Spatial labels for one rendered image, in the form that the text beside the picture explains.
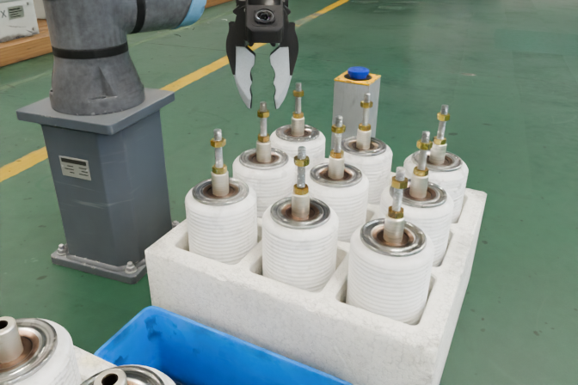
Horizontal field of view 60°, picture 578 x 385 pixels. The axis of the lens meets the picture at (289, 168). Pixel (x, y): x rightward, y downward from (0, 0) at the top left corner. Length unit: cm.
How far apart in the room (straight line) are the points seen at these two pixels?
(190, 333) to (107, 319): 24
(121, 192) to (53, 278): 22
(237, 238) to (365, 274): 18
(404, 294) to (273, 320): 16
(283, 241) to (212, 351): 18
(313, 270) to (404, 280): 11
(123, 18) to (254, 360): 55
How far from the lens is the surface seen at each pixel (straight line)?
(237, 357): 66
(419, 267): 58
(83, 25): 84
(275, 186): 74
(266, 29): 62
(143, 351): 73
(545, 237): 117
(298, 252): 60
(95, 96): 86
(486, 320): 91
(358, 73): 96
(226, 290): 65
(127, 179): 88
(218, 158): 66
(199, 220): 66
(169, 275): 70
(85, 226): 96
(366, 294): 60
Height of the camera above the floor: 58
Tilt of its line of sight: 26 degrees down
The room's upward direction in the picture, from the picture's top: 1 degrees clockwise
